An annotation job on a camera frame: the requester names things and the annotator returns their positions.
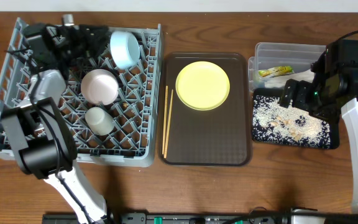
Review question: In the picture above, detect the white napkin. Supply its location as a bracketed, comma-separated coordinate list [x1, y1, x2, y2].
[264, 70, 315, 88]

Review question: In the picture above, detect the green snack wrapper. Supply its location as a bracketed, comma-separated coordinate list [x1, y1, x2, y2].
[258, 66, 293, 78]

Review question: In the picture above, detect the pink cup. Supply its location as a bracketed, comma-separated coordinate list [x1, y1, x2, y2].
[81, 69, 119, 105]

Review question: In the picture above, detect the light blue bowl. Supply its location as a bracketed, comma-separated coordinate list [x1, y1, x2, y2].
[110, 30, 140, 70]

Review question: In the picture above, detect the small white cup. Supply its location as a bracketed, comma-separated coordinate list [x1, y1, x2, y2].
[85, 107, 114, 136]

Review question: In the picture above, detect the wooden chopstick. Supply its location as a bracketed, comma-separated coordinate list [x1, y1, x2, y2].
[163, 90, 173, 159]
[162, 86, 168, 155]

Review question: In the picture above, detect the yellow plate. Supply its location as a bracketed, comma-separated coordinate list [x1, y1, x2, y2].
[175, 61, 231, 111]

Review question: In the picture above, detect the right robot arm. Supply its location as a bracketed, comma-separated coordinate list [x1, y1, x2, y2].
[279, 39, 358, 213]

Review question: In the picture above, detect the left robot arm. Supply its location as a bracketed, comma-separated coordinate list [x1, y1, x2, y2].
[0, 14, 114, 223]

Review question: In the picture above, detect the black waste tray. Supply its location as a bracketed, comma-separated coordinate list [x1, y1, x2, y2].
[251, 88, 341, 150]

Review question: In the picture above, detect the clear plastic waste bin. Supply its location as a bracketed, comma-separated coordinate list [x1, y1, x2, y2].
[247, 42, 326, 92]

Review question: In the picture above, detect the grey dishwasher rack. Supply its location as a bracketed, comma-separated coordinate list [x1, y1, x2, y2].
[0, 26, 163, 167]

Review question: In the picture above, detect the pile of rice grains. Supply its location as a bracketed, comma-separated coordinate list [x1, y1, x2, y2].
[252, 95, 331, 147]

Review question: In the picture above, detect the dark brown serving tray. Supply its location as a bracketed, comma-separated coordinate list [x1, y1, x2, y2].
[158, 52, 252, 167]

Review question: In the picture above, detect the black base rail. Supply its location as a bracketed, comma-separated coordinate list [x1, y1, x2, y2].
[42, 207, 358, 224]

